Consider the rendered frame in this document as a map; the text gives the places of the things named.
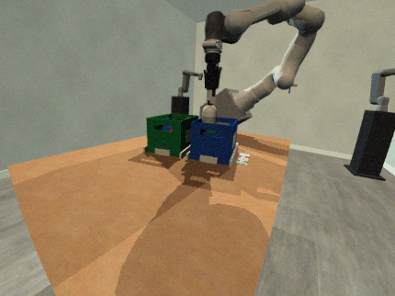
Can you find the blue bottle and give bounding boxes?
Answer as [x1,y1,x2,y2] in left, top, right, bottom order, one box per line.
[162,125,172,131]

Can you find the green crate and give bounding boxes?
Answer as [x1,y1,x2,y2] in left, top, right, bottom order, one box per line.
[146,113,198,157]

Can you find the beige paper pick list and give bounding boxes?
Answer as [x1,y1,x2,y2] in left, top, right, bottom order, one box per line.
[236,153,250,165]

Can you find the blue crate with dividers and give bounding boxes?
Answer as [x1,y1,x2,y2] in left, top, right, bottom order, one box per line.
[190,117,238,165]

